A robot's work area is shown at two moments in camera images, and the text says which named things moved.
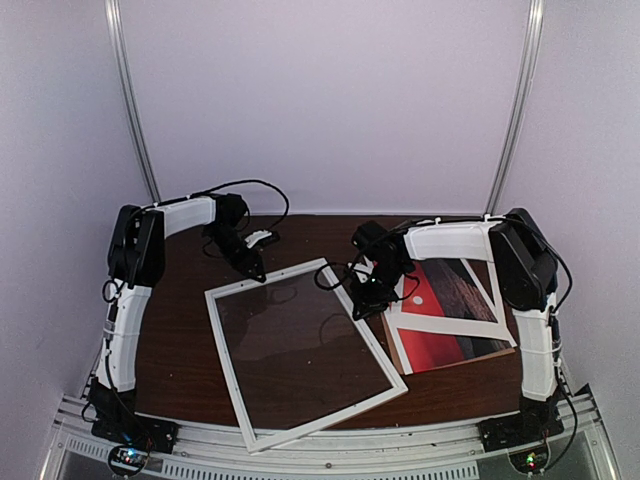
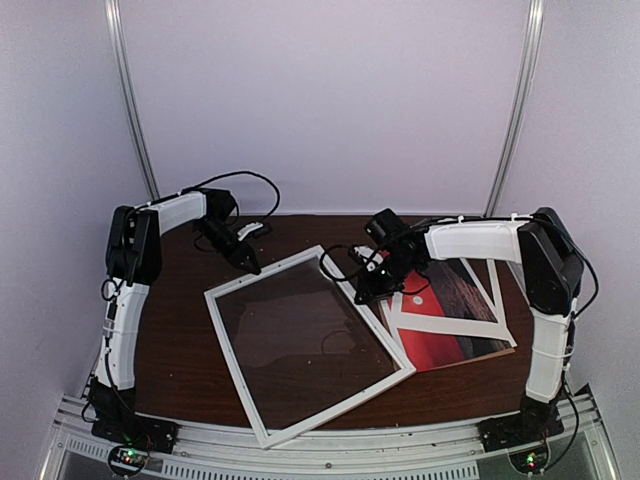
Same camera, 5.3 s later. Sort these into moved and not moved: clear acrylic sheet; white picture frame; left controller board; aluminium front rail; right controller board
Moved: white picture frame; clear acrylic sheet
Not moved: left controller board; right controller board; aluminium front rail
